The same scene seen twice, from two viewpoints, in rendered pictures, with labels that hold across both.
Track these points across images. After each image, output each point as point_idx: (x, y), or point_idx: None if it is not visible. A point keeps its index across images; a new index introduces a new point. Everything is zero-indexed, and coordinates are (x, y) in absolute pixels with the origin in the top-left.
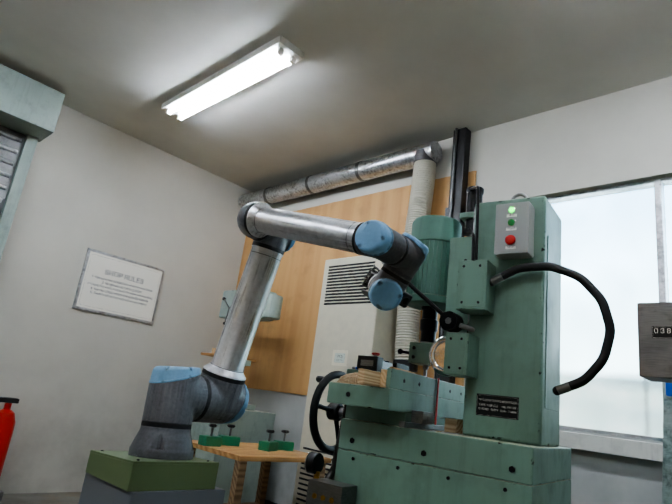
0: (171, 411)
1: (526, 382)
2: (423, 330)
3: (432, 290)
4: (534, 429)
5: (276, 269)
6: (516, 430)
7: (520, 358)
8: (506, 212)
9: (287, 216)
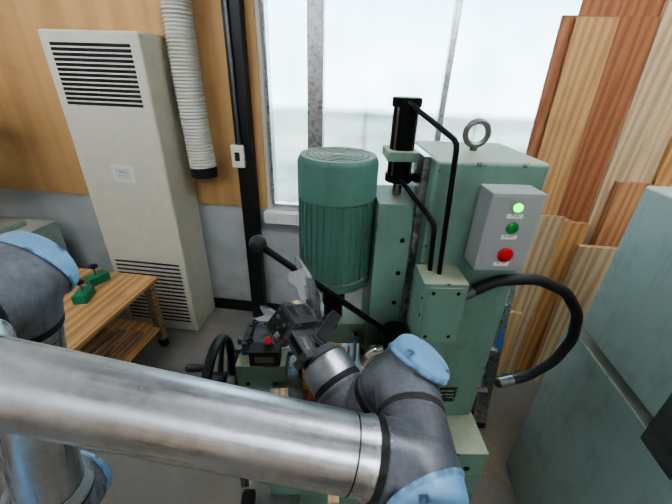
0: None
1: (468, 375)
2: (330, 308)
3: (351, 278)
4: (467, 406)
5: (65, 346)
6: (450, 408)
7: (466, 357)
8: (508, 210)
9: (101, 430)
